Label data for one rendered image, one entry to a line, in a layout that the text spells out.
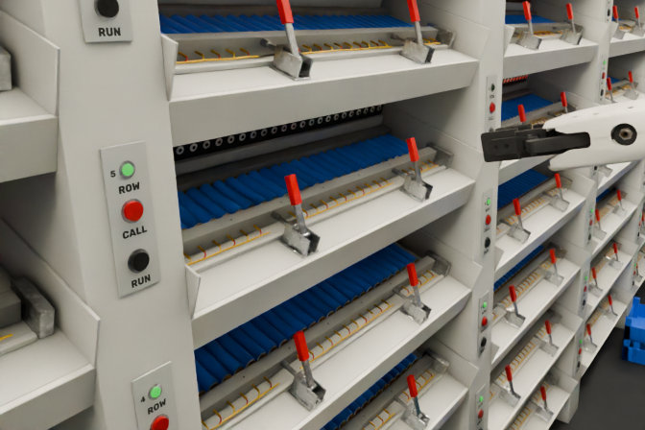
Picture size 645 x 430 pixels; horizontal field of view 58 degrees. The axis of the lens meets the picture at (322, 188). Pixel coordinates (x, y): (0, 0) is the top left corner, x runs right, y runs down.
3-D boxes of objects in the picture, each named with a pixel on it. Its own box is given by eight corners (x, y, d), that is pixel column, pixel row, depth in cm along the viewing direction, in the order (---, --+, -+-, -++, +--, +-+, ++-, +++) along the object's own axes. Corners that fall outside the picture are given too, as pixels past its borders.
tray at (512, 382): (568, 344, 168) (590, 307, 162) (479, 465, 123) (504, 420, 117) (506, 304, 178) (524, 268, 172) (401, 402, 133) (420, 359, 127)
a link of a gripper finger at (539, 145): (550, 155, 52) (514, 154, 57) (623, 137, 54) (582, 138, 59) (548, 141, 52) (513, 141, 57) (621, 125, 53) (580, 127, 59)
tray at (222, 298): (466, 203, 101) (487, 155, 96) (184, 355, 56) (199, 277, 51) (375, 152, 110) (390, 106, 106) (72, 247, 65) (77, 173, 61)
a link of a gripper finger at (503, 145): (537, 160, 56) (474, 167, 61) (549, 155, 59) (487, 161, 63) (533, 128, 56) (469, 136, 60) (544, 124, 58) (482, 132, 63)
